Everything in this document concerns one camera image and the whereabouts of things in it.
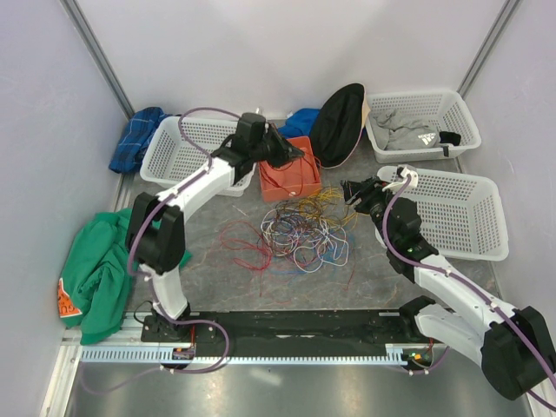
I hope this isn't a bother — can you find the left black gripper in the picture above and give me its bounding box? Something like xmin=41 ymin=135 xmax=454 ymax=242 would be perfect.
xmin=250 ymin=123 xmax=304 ymax=169

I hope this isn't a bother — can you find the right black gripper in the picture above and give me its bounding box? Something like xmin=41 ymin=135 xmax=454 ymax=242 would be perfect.
xmin=340 ymin=175 xmax=401 ymax=247

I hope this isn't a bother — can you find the red wire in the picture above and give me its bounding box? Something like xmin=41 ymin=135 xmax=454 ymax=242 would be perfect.
xmin=264 ymin=147 xmax=322 ymax=196

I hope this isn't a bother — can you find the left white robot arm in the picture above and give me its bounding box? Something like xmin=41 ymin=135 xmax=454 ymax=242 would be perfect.
xmin=126 ymin=107 xmax=305 ymax=341

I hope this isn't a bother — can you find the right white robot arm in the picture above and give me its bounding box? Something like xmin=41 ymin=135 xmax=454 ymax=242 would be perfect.
xmin=341 ymin=171 xmax=555 ymax=400

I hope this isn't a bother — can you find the orange square box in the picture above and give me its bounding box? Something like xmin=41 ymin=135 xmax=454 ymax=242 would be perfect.
xmin=259 ymin=136 xmax=321 ymax=202

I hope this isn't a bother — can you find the bright blue cloth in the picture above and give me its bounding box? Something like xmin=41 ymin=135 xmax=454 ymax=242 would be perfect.
xmin=277 ymin=108 xmax=320 ymax=138

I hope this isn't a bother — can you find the black bucket hat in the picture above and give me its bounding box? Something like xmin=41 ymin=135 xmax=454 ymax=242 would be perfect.
xmin=308 ymin=83 xmax=369 ymax=169

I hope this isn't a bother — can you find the grey adidas garment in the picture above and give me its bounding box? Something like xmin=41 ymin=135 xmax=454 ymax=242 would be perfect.
xmin=370 ymin=109 xmax=461 ymax=151

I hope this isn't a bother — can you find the near right white basket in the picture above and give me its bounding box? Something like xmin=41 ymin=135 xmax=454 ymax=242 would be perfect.
xmin=374 ymin=166 xmax=510 ymax=262

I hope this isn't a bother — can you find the far right white basket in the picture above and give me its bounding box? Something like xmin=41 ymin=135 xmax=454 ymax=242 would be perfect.
xmin=366 ymin=89 xmax=481 ymax=163

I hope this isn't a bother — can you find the left white plastic basket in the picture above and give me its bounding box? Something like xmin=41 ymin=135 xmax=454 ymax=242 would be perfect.
xmin=140 ymin=116 xmax=237 ymax=189

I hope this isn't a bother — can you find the blue plaid cloth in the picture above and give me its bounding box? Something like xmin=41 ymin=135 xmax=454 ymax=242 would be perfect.
xmin=109 ymin=107 xmax=177 ymax=174

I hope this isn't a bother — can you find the green shirt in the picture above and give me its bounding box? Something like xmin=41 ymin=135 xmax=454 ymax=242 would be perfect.
xmin=56 ymin=207 xmax=193 ymax=347

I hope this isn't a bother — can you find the yellow wire bundle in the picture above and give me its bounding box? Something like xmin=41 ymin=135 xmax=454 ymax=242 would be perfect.
xmin=299 ymin=185 xmax=374 ymax=227

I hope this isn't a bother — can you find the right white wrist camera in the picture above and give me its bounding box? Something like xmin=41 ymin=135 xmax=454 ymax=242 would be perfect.
xmin=382 ymin=165 xmax=419 ymax=193

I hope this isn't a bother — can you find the tangled multicolour wire pile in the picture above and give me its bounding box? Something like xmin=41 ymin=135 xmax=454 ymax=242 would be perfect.
xmin=216 ymin=197 xmax=374 ymax=305

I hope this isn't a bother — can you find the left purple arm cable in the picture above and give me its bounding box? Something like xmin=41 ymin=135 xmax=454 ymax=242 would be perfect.
xmin=128 ymin=107 xmax=242 ymax=322

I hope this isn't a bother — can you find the slotted cable duct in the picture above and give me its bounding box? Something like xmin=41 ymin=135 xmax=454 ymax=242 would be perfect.
xmin=81 ymin=344 xmax=409 ymax=366

